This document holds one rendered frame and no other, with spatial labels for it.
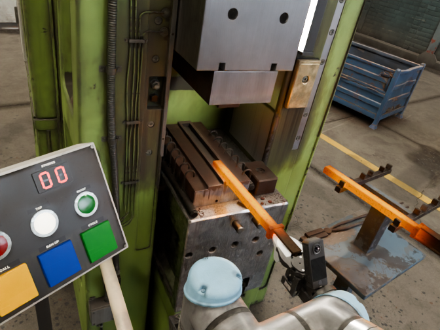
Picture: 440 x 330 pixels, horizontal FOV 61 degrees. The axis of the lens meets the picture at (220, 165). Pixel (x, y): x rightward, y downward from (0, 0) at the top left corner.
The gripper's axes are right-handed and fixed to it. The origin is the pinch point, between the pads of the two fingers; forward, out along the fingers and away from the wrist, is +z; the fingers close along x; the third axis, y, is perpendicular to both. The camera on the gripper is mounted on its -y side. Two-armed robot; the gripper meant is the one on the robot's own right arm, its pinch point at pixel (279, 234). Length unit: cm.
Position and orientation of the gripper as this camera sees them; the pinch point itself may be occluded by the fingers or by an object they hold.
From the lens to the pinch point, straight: 101.1
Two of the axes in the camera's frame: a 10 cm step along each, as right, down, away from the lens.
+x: 8.9, -1.2, 4.4
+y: -1.4, 8.4, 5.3
